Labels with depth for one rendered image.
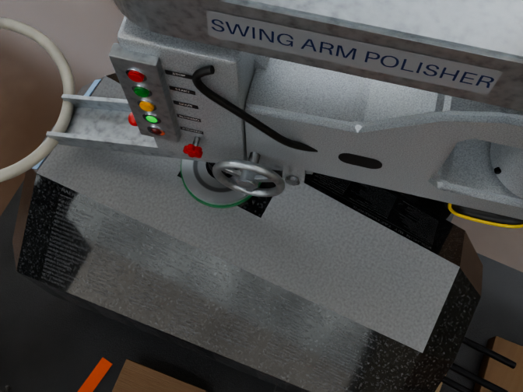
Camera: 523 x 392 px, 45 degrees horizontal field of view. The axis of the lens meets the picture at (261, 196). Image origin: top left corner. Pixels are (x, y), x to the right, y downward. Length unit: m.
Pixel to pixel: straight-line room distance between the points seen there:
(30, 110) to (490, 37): 2.26
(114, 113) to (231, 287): 0.54
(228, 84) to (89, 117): 0.72
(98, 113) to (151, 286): 0.48
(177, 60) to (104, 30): 1.97
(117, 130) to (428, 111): 0.87
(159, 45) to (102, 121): 0.69
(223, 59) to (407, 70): 0.28
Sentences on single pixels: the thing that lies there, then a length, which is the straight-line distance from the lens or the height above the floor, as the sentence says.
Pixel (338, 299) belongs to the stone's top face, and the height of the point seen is 0.82.
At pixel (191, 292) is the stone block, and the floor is 0.73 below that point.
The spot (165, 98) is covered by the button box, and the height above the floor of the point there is 1.41.
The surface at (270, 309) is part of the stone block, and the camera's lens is 1.64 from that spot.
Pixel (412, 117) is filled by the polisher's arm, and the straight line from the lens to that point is 1.07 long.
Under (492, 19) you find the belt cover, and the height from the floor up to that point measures 1.69.
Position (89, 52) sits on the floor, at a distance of 2.95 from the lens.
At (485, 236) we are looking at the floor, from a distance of 2.63.
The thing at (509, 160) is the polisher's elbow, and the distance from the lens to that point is 1.24.
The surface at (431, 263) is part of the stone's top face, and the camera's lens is 1.66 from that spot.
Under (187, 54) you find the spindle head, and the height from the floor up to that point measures 1.54.
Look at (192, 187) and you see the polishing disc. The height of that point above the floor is 0.85.
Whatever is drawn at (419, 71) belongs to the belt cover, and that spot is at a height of 1.62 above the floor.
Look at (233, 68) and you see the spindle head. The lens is 1.01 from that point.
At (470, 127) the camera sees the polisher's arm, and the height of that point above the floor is 1.49.
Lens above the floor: 2.38
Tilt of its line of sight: 69 degrees down
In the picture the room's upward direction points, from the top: 1 degrees counter-clockwise
